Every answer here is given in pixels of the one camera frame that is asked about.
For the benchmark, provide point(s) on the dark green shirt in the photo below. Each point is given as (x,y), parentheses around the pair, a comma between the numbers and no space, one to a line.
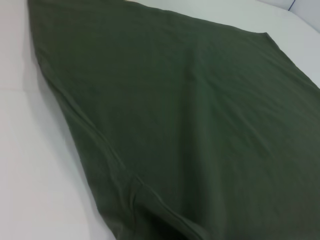
(175,125)

